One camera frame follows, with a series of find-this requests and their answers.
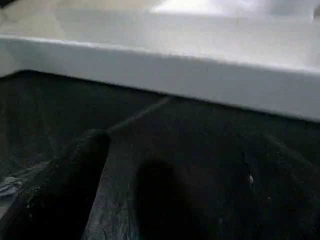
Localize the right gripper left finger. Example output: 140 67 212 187
0 128 113 240

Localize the white compartment tray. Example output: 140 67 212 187
0 0 320 123

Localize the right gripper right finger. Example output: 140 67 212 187
235 131 320 240

